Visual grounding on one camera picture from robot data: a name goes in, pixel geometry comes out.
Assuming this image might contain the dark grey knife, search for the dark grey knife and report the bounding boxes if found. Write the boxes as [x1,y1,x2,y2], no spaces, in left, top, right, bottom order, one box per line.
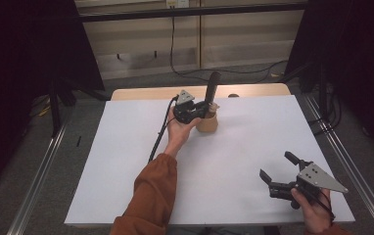
[203,70,222,114]

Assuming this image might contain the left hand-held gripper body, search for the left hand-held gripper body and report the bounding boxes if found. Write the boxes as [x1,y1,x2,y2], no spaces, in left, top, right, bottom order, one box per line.
[172,89,203,125]

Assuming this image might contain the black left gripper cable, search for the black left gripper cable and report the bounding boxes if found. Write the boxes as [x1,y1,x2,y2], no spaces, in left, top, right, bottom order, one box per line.
[147,94,180,164]

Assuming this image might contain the black curtain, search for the black curtain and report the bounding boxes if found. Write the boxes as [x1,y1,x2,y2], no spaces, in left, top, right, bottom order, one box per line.
[284,0,374,162]
[0,0,107,194]

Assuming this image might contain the light wooden table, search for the light wooden table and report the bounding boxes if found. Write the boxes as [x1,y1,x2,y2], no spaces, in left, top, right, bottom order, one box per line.
[110,82,293,102]

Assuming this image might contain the black metal stand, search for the black metal stand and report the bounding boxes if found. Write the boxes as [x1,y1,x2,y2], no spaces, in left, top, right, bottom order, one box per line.
[48,80,63,137]
[317,64,329,119]

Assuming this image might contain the black horizontal bar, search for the black horizontal bar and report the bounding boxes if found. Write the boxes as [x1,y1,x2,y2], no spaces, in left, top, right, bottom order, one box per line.
[76,2,308,24]

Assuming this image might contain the brown cup with small figurine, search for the brown cup with small figurine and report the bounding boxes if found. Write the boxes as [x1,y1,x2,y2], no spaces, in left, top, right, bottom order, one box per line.
[195,102,220,134]

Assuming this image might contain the bundle of black floor cables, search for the bundle of black floor cables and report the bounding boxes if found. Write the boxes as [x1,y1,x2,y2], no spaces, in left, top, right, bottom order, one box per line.
[307,83,344,137]

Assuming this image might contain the metal floor rail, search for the metal floor rail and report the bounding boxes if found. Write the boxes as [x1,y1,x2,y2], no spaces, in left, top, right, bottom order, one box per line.
[6,119,70,235]
[304,95,374,235]

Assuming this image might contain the person's right hand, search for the person's right hand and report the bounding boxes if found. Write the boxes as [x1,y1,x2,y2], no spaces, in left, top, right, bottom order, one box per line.
[290,187,335,235]

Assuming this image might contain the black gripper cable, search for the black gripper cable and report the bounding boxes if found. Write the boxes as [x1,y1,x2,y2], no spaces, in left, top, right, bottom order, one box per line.
[147,94,180,164]
[304,184,337,223]

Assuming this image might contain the person's left hand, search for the person's left hand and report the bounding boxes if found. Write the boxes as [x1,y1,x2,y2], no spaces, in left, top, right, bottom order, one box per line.
[164,106,203,160]

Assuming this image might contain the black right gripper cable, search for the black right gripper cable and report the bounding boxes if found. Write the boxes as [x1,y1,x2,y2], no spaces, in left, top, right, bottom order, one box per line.
[304,184,337,223]

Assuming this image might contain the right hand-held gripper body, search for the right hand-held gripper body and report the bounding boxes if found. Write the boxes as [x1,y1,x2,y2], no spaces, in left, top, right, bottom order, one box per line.
[289,159,350,211]

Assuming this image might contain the long black floor cable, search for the long black floor cable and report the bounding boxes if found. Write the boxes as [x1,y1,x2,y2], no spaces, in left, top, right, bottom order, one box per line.
[169,15,289,85]

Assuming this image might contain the yellow and black tool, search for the yellow and black tool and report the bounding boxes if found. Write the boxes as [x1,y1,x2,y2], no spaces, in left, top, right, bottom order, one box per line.
[37,104,52,118]

